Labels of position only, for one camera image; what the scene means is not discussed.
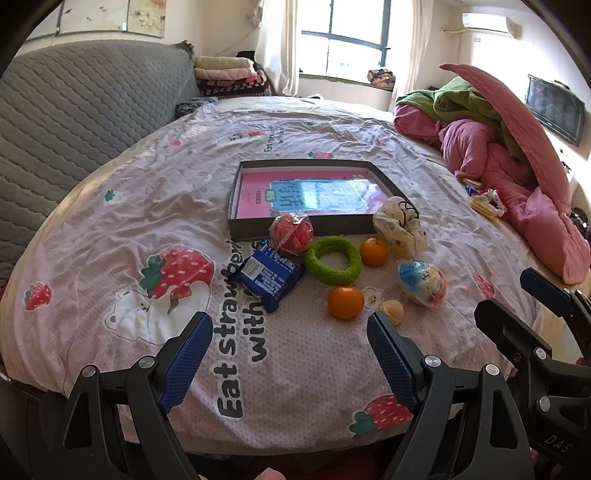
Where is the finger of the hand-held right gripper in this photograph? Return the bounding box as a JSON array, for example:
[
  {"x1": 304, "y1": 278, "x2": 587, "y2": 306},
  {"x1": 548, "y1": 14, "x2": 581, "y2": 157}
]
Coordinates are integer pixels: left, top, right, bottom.
[
  {"x1": 474, "y1": 299, "x2": 553, "y2": 371},
  {"x1": 520, "y1": 268, "x2": 591, "y2": 325}
]

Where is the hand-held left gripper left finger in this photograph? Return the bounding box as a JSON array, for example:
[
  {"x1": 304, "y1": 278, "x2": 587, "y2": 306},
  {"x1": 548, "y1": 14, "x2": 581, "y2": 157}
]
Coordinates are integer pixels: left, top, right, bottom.
[{"x1": 51, "y1": 311, "x2": 214, "y2": 480}]

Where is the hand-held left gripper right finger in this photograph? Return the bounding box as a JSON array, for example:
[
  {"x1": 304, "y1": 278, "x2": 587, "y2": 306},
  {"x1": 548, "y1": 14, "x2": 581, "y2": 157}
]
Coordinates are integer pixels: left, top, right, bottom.
[{"x1": 366, "y1": 311, "x2": 536, "y2": 480}]

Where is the walnut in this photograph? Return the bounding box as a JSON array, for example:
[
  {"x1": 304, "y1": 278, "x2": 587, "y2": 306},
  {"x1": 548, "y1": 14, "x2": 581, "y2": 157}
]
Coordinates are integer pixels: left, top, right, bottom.
[{"x1": 379, "y1": 299, "x2": 405, "y2": 326}]

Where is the small orange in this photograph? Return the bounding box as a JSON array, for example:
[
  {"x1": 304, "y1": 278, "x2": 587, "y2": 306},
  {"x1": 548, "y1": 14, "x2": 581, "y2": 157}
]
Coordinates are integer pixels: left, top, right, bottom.
[{"x1": 328, "y1": 286, "x2": 365, "y2": 320}]

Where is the plastic toy egg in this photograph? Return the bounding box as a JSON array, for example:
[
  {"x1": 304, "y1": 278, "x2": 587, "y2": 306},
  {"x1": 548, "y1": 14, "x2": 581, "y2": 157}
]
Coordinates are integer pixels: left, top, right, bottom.
[
  {"x1": 269, "y1": 212, "x2": 315, "y2": 254},
  {"x1": 397, "y1": 260, "x2": 448, "y2": 308}
]

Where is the orange with stem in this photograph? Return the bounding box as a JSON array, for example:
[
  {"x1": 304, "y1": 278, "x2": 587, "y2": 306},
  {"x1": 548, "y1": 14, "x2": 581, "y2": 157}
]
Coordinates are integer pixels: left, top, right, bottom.
[{"x1": 360, "y1": 237, "x2": 389, "y2": 267}]

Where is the blue snack packet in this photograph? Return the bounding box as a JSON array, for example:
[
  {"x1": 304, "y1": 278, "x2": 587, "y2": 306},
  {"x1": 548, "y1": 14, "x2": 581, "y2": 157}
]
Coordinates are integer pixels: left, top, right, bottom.
[{"x1": 231, "y1": 240, "x2": 306, "y2": 313}]

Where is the green fuzzy ring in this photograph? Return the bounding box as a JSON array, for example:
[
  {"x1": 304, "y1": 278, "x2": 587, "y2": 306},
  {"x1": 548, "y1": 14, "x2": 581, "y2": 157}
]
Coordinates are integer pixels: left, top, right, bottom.
[{"x1": 305, "y1": 235, "x2": 363, "y2": 286}]

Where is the cream drawstring pouch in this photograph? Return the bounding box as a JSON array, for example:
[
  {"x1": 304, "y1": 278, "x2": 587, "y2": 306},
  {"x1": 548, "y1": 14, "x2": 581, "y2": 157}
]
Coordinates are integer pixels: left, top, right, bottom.
[{"x1": 373, "y1": 196, "x2": 428, "y2": 257}]

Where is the grey shallow cardboard box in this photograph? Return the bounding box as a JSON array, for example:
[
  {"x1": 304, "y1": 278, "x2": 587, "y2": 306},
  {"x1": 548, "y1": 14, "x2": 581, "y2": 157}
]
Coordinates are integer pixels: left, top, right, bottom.
[{"x1": 228, "y1": 159, "x2": 420, "y2": 241}]

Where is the yellow wafer packet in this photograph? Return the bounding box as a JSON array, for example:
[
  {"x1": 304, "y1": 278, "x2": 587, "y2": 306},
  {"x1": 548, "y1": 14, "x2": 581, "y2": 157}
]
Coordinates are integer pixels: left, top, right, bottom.
[{"x1": 468, "y1": 196, "x2": 504, "y2": 217}]

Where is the long pink cushion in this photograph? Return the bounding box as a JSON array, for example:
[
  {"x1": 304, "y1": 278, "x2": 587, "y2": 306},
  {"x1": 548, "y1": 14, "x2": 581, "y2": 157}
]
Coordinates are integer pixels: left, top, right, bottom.
[{"x1": 440, "y1": 63, "x2": 573, "y2": 215}]

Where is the green blanket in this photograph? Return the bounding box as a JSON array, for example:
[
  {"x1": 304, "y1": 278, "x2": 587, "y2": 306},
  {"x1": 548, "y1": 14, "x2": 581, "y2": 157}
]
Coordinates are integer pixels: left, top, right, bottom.
[{"x1": 396, "y1": 76, "x2": 532, "y2": 162}]

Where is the dark floral cloth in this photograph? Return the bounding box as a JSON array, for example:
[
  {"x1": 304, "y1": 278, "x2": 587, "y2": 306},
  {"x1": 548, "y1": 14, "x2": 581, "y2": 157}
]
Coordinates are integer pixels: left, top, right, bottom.
[{"x1": 175, "y1": 97, "x2": 218, "y2": 118}]

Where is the grey quilted headboard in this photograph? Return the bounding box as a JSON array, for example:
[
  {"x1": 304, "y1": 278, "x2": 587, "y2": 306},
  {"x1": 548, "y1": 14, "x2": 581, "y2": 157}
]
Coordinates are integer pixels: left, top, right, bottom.
[{"x1": 0, "y1": 39, "x2": 201, "y2": 287}]

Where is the white air conditioner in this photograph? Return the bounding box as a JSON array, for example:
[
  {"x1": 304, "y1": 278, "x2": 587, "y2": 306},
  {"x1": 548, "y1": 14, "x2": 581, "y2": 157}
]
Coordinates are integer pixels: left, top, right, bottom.
[{"x1": 462, "y1": 12, "x2": 522, "y2": 38}]

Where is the white curtain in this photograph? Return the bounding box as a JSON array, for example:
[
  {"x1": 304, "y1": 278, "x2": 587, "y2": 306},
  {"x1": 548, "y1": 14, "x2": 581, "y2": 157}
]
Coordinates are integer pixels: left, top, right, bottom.
[
  {"x1": 392, "y1": 0, "x2": 432, "y2": 112},
  {"x1": 255, "y1": 0, "x2": 303, "y2": 97}
]

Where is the dark checkered folded blanket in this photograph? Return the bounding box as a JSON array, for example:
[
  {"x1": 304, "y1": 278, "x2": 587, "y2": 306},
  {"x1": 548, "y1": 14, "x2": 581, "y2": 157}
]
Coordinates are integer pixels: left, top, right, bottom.
[{"x1": 198, "y1": 76, "x2": 273, "y2": 99}]

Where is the pink folded blanket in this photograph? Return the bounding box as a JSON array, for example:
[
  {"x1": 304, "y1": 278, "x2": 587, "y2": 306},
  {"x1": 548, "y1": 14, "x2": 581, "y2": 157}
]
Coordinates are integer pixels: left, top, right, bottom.
[{"x1": 194, "y1": 67, "x2": 257, "y2": 80}]

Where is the cream folded blanket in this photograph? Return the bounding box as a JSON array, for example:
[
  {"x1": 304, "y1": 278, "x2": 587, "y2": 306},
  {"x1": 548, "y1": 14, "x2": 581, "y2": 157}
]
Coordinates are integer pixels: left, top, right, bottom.
[{"x1": 195, "y1": 56, "x2": 254, "y2": 70}]

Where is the window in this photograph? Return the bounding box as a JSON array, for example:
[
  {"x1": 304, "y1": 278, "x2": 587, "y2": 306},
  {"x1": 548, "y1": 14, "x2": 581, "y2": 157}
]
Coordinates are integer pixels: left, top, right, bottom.
[{"x1": 300, "y1": 0, "x2": 392, "y2": 77}]

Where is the wall television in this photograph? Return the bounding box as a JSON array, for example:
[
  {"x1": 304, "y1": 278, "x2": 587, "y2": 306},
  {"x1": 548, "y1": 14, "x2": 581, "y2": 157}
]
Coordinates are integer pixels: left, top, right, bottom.
[{"x1": 525, "y1": 74, "x2": 587, "y2": 147}]

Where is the floral wall painting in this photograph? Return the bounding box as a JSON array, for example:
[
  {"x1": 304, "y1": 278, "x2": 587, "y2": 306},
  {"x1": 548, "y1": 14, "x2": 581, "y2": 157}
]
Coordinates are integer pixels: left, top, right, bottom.
[{"x1": 28, "y1": 0, "x2": 168, "y2": 40}]

